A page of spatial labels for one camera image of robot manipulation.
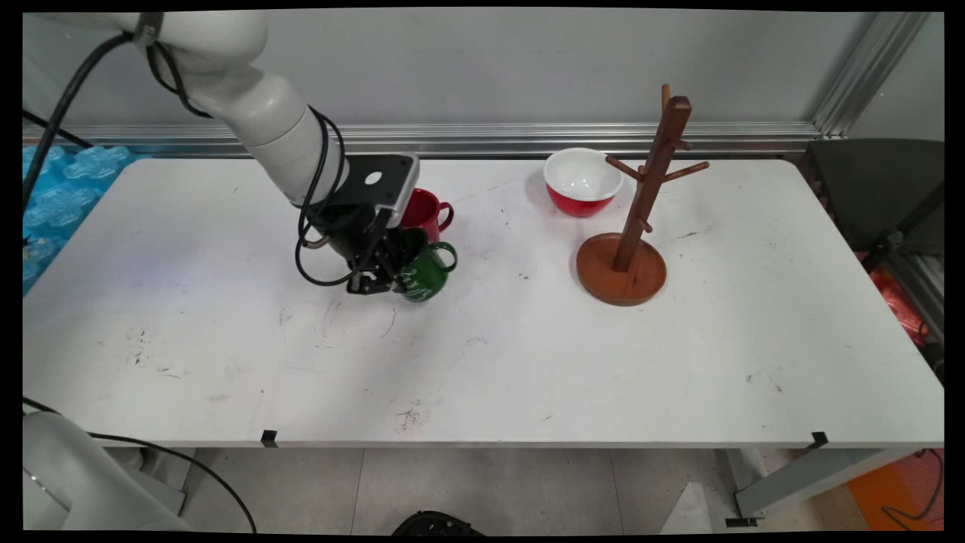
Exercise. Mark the black tape marker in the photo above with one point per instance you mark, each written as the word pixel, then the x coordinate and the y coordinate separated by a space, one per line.
pixel 268 437
pixel 818 440

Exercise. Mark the grey robot pedestal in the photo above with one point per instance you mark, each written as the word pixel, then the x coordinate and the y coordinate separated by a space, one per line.
pixel 162 490

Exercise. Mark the blue bubble wrap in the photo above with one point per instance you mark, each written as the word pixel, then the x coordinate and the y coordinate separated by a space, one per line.
pixel 60 196

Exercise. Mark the red mug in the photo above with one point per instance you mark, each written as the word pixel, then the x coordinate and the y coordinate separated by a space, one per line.
pixel 426 211

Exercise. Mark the horizontal aluminium frame rail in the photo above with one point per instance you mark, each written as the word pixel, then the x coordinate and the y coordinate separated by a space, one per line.
pixel 603 139

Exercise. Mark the red plastic bag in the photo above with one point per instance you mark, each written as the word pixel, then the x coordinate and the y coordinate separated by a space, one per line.
pixel 893 298

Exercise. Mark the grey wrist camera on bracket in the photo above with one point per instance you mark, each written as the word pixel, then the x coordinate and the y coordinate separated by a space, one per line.
pixel 377 192

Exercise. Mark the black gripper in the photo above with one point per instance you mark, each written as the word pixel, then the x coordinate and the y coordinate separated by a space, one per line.
pixel 366 245

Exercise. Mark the black round floor object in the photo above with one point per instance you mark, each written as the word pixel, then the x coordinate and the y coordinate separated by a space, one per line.
pixel 433 524

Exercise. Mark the grey table leg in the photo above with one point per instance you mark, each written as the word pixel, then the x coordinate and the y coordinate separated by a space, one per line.
pixel 814 475

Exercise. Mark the slanted aluminium frame post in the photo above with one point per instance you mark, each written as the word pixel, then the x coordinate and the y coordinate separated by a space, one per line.
pixel 867 75

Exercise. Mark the red bowl white inside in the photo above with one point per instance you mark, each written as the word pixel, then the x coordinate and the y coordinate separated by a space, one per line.
pixel 580 204

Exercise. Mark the green enamel mug white lettering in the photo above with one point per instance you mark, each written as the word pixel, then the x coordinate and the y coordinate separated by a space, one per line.
pixel 430 279

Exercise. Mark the orange floor mat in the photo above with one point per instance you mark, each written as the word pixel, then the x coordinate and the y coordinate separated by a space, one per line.
pixel 882 490

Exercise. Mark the brown wooden mug tree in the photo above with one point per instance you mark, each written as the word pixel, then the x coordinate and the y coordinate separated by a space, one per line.
pixel 633 283

